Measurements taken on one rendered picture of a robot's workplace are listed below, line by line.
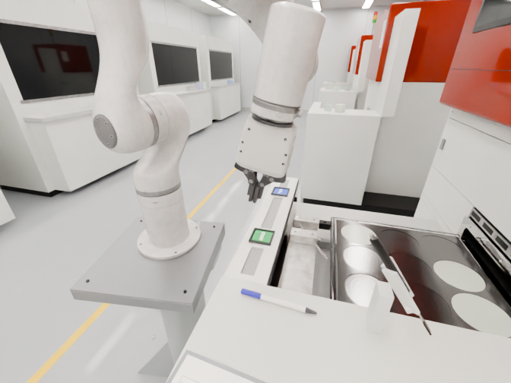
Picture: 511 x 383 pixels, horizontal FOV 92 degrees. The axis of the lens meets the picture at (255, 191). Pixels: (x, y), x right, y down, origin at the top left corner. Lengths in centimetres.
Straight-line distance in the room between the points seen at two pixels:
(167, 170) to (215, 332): 40
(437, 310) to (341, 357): 29
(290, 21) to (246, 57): 846
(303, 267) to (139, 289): 41
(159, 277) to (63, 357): 117
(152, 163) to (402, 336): 63
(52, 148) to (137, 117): 279
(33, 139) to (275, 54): 324
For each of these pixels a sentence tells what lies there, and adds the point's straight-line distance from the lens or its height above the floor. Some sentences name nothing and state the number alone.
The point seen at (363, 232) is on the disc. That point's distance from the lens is 82.
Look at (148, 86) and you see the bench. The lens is 498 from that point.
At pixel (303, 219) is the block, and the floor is 91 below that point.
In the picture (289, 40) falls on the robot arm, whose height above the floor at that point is 138.
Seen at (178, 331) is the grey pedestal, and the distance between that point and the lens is 103.
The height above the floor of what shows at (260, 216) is 96.
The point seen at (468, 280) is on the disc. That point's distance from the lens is 79.
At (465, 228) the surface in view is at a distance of 98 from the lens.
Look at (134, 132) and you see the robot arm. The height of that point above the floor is 122.
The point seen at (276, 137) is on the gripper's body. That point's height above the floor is 124.
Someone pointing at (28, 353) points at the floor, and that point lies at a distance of 196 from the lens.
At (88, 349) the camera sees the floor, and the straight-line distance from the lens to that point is 180.
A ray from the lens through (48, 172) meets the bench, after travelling 359.
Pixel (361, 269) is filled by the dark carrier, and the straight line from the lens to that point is 69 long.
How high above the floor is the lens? 135
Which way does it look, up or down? 27 degrees down
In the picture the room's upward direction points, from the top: straight up
